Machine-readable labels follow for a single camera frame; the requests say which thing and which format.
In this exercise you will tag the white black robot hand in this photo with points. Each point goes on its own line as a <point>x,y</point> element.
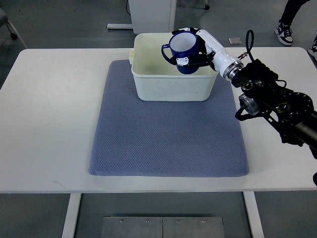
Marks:
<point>212,54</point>

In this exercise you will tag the blue mug white inside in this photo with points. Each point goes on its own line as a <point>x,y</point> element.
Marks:
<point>181,46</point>

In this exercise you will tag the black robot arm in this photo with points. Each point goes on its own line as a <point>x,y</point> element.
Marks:
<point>290,113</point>

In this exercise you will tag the small grey floor box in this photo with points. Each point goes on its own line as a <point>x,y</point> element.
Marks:
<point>235,41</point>

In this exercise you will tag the white plastic box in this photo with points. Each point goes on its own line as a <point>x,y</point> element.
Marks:
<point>157,80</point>

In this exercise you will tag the black castor wheel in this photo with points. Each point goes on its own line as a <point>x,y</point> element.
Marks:
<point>207,6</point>

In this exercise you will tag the white cabinet base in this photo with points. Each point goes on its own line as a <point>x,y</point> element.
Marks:
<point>149,16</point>

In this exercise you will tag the left black white sneaker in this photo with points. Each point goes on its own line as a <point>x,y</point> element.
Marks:
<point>284,34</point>

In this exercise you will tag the black white sneaker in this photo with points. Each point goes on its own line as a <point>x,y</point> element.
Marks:
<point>284,34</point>
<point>313,49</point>

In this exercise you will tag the person's dark trouser legs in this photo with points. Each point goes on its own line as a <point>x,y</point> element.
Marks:
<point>290,11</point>

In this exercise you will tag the right black white sneaker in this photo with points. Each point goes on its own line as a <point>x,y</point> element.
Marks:
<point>313,49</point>

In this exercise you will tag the blue quilted mat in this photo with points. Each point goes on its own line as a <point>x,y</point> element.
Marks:
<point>166,139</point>

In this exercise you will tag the right white table leg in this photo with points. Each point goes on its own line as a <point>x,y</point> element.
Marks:
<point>253,214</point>

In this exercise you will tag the white table leg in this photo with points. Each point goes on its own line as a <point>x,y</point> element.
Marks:
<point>71,216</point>
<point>253,214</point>

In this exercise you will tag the office chair with castor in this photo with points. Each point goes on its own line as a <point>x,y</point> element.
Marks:
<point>4,20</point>

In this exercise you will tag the grey metal floor plate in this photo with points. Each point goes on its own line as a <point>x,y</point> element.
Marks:
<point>162,227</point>

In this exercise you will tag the left white table leg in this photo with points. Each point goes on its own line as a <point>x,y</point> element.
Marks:
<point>71,216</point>

